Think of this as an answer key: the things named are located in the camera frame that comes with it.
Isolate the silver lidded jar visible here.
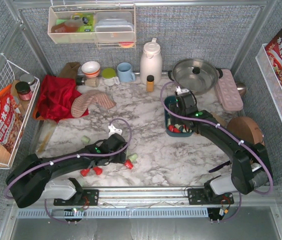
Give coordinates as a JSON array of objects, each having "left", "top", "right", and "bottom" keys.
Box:
[{"left": 20, "top": 73, "right": 36, "bottom": 92}]

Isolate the white wire basket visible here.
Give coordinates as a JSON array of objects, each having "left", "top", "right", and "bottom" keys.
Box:
[{"left": 0, "top": 53, "right": 40, "bottom": 169}]

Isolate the orange spice bottle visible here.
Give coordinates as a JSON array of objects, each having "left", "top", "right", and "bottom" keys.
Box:
[{"left": 146, "top": 75, "right": 154, "bottom": 92}]

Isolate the green packaged box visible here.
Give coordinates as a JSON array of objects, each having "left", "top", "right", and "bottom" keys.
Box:
[{"left": 71, "top": 13, "right": 95, "bottom": 33}]

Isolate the dark lidded jar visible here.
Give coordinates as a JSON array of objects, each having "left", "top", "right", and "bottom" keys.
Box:
[{"left": 15, "top": 81, "right": 32, "bottom": 101}]

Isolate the beige wall rack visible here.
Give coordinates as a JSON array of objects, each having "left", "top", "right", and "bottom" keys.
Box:
[{"left": 47, "top": 3, "right": 136, "bottom": 48}]

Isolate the metal bowl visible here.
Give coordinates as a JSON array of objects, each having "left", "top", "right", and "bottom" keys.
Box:
[{"left": 236, "top": 82, "right": 247, "bottom": 97}]

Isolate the white right wall basket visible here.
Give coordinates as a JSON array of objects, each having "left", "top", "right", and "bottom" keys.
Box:
[{"left": 255, "top": 43, "right": 282, "bottom": 123}]

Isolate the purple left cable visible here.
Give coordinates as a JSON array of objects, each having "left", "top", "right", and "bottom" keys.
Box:
[{"left": 3, "top": 118, "right": 132, "bottom": 223}]

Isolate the striped pink oven mitt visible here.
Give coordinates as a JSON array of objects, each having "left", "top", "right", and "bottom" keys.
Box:
[{"left": 71, "top": 90, "right": 116, "bottom": 118}]

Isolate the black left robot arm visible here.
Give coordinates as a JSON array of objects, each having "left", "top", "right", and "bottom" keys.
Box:
[{"left": 4, "top": 133, "right": 128, "bottom": 208}]

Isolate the orange snack bag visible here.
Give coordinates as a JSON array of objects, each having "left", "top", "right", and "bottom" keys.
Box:
[{"left": 0, "top": 84, "right": 23, "bottom": 153}]

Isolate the white striped bowl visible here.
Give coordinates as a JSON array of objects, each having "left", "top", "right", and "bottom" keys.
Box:
[{"left": 81, "top": 61, "right": 101, "bottom": 78}]

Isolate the blue mug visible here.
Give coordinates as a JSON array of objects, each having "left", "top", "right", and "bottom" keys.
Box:
[{"left": 117, "top": 62, "right": 136, "bottom": 83}]

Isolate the white thermos jug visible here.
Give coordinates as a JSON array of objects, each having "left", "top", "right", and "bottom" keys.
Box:
[{"left": 140, "top": 38, "right": 163, "bottom": 84}]

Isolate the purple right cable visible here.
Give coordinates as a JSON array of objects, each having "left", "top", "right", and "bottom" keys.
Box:
[{"left": 160, "top": 81, "right": 274, "bottom": 223}]

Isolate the stainless steel pot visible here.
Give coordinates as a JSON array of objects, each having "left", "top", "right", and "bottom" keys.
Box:
[{"left": 168, "top": 58, "right": 223, "bottom": 95}]

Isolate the round wooden board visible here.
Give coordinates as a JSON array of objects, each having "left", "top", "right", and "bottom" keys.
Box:
[{"left": 227, "top": 116, "right": 265, "bottom": 146}]

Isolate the teal plastic storage basket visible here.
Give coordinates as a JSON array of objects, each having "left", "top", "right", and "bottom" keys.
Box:
[{"left": 164, "top": 96, "right": 193, "bottom": 138}]

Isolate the pink egg tray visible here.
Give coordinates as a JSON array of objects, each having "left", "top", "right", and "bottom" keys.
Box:
[{"left": 214, "top": 68, "right": 244, "bottom": 112}]

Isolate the red cloth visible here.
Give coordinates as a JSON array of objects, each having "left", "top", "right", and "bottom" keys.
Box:
[{"left": 32, "top": 75, "right": 81, "bottom": 123}]

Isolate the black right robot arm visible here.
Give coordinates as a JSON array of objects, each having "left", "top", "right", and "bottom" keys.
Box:
[{"left": 166, "top": 90, "right": 274, "bottom": 196}]

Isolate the purple cable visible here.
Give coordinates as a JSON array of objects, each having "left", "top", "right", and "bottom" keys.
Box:
[
  {"left": 3, "top": 118, "right": 132, "bottom": 223},
  {"left": 160, "top": 81, "right": 274, "bottom": 223}
]

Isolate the green coffee capsule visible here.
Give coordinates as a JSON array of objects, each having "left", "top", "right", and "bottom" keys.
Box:
[
  {"left": 81, "top": 135, "right": 90, "bottom": 144},
  {"left": 128, "top": 153, "right": 138, "bottom": 163}
]

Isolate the red coffee capsule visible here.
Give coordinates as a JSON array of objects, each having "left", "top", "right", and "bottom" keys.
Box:
[
  {"left": 93, "top": 166, "right": 103, "bottom": 176},
  {"left": 124, "top": 159, "right": 134, "bottom": 170},
  {"left": 80, "top": 168, "right": 90, "bottom": 177},
  {"left": 168, "top": 125, "right": 175, "bottom": 132},
  {"left": 173, "top": 127, "right": 181, "bottom": 133}
]

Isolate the green lidded cup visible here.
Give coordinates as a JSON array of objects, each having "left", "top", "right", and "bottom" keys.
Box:
[{"left": 101, "top": 68, "right": 120, "bottom": 87}]

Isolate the clear plastic food container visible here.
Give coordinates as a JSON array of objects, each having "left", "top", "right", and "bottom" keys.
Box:
[{"left": 94, "top": 11, "right": 134, "bottom": 43}]

